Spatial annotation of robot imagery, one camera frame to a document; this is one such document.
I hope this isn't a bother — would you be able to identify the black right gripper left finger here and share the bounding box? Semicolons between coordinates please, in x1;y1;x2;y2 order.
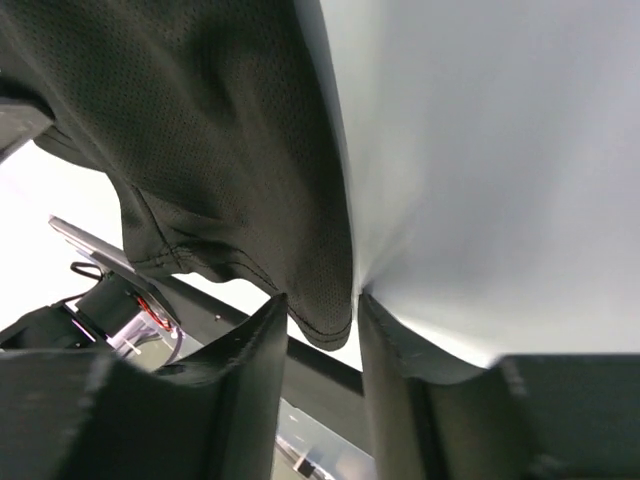
1;295;288;479

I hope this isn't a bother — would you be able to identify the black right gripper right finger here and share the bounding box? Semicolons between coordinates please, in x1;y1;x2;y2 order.
358;294;639;479

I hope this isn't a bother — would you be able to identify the black t shirt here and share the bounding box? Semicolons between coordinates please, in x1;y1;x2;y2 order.
1;1;352;351

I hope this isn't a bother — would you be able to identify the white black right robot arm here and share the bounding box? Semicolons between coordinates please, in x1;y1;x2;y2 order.
1;275;639;479

